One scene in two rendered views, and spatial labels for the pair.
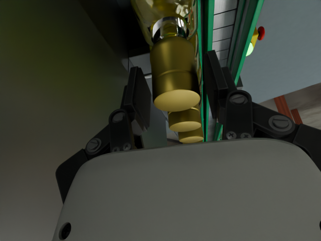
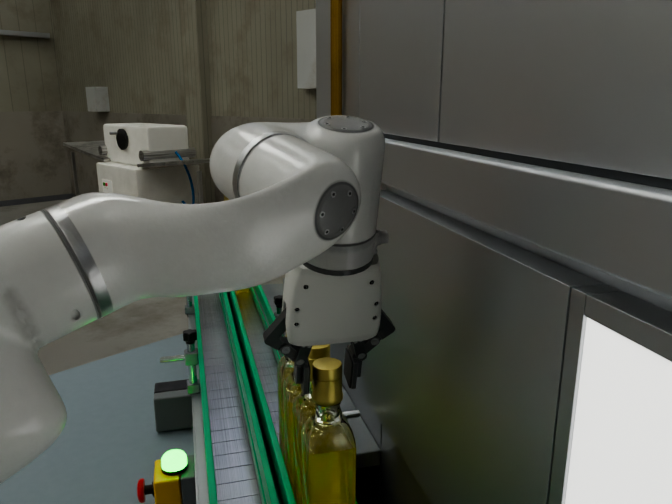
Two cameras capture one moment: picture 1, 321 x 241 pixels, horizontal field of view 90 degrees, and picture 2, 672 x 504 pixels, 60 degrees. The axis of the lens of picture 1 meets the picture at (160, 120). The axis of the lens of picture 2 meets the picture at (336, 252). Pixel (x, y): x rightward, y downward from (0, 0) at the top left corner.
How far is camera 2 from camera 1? 0.55 m
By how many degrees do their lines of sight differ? 7
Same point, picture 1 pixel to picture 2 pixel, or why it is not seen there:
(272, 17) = not seen: outside the picture
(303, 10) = not seen: outside the picture
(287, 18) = not seen: outside the picture
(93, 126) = (403, 345)
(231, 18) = (220, 491)
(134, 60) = (370, 447)
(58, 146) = (418, 334)
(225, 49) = (217, 455)
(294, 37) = (62, 488)
